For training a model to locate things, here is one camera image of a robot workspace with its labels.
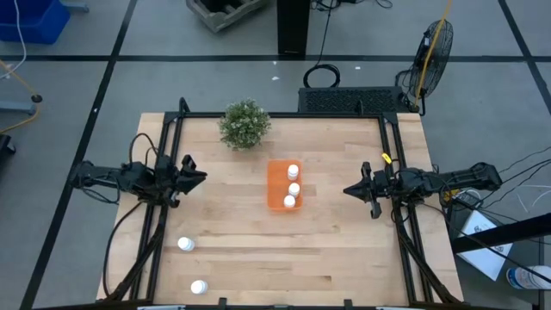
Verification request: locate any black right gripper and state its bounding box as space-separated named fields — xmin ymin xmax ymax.
xmin=342 ymin=161 xmax=403 ymax=220

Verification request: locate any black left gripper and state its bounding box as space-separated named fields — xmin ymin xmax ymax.
xmin=155 ymin=153 xmax=208 ymax=209

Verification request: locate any orange plastic basket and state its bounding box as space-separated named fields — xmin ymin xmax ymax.
xmin=266 ymin=159 xmax=304 ymax=213

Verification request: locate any small green potted plant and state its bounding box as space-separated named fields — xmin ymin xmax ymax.
xmin=218 ymin=98 xmax=273 ymax=152

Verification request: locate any black perforated metal case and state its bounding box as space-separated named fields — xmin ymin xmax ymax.
xmin=297 ymin=85 xmax=411 ymax=115

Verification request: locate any white cardboard box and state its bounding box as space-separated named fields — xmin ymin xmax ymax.
xmin=455 ymin=209 xmax=514 ymax=282

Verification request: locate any black floor fan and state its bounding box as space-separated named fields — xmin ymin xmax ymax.
xmin=395 ymin=19 xmax=455 ymax=116

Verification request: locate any black metal beam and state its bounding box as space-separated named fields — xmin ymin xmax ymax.
xmin=450 ymin=213 xmax=551 ymax=254

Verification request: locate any grey wooden crate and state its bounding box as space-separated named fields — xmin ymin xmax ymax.
xmin=185 ymin=0 xmax=269 ymax=34

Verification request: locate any black upright column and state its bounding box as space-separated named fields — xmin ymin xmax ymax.
xmin=276 ymin=0 xmax=312 ymax=57

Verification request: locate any black floor object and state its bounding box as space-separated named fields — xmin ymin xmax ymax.
xmin=0 ymin=133 xmax=17 ymax=157

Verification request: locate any grey stand base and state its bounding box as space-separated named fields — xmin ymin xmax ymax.
xmin=0 ymin=100 xmax=38 ymax=116

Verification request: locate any white spray can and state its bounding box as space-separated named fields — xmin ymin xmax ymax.
xmin=506 ymin=264 xmax=551 ymax=290

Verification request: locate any blue plastic bin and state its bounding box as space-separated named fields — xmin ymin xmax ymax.
xmin=0 ymin=0 xmax=71 ymax=45

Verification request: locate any black metal table frame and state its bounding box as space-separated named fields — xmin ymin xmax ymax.
xmin=96 ymin=96 xmax=464 ymax=310

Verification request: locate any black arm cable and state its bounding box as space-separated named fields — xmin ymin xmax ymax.
xmin=102 ymin=200 xmax=145 ymax=298

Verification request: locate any coiled black cable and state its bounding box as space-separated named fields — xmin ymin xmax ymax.
xmin=302 ymin=63 xmax=342 ymax=90

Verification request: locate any long yellow cable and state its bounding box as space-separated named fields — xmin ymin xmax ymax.
xmin=412 ymin=0 xmax=453 ymax=108

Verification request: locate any yellow floor cable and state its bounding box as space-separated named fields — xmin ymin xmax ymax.
xmin=0 ymin=59 xmax=42 ymax=135

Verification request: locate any white floor cable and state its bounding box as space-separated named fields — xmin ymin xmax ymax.
xmin=0 ymin=0 xmax=28 ymax=81

